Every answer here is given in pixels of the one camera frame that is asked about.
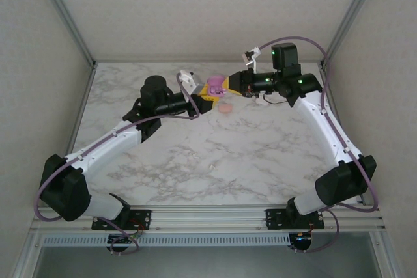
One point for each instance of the white earbud charging case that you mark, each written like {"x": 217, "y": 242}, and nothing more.
{"x": 260, "y": 101}

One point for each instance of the pink earbud charging case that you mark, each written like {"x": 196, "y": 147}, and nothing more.
{"x": 225, "y": 108}

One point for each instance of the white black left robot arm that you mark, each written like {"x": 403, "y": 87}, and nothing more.
{"x": 65, "y": 190}

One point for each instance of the black controller board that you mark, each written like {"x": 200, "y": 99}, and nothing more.
{"x": 301, "y": 242}
{"x": 122, "y": 242}

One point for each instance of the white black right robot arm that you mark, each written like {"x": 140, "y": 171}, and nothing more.
{"x": 345, "y": 183}

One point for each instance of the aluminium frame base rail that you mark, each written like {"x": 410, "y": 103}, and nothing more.
{"x": 208, "y": 219}

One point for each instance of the purple earbud charging case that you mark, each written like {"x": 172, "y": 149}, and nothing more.
{"x": 216, "y": 86}

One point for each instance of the aluminium frame post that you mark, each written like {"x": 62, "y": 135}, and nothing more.
{"x": 70, "y": 17}
{"x": 350, "y": 17}

